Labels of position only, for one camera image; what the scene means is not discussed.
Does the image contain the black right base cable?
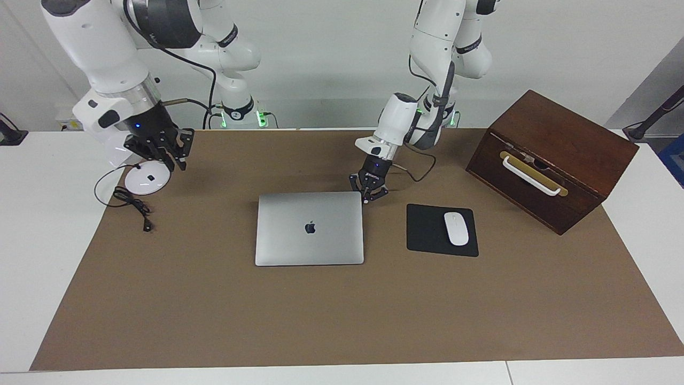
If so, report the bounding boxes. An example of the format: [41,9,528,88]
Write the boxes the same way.
[202,104,225,130]

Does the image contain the brass handle plate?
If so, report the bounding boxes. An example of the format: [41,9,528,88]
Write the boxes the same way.
[500,151,569,197]

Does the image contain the white computer mouse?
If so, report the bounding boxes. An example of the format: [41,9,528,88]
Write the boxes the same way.
[444,212,470,247]

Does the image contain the dark brown wooden box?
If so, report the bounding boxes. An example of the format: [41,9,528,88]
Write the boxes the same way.
[465,89,640,236]

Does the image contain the black stand leg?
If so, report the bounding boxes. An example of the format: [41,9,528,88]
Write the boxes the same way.
[623,84,684,142]

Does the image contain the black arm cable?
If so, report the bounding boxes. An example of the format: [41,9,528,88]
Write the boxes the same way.
[123,0,225,130]
[393,53,456,183]

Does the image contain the white desk lamp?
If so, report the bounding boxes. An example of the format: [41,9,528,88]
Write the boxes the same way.
[102,128,172,195]

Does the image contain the white box handle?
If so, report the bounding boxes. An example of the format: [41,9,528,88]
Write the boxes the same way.
[502,155,562,196]

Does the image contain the blue crate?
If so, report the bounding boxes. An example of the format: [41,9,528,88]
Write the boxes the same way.
[658,134,684,189]

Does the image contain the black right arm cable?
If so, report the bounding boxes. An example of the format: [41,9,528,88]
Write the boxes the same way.
[123,0,225,130]

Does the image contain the brown paper table mat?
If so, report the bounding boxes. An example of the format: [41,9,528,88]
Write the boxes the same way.
[29,127,684,371]

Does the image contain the black mouse pad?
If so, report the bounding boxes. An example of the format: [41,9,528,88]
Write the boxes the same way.
[406,203,479,258]

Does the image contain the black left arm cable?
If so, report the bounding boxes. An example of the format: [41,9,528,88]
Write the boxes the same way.
[393,53,456,183]

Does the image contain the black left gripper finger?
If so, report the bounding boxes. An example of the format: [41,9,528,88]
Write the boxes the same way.
[349,174,369,201]
[364,184,390,205]

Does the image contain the silver grey laptop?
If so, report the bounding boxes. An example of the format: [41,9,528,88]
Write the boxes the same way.
[255,191,365,267]

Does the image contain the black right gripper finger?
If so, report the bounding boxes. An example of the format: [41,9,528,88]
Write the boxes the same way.
[124,134,164,162]
[160,127,195,173]

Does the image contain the white power strip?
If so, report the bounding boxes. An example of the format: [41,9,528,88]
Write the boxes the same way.
[55,105,86,132]

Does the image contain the black clamp base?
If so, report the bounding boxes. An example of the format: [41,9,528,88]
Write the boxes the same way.
[0,113,28,146]

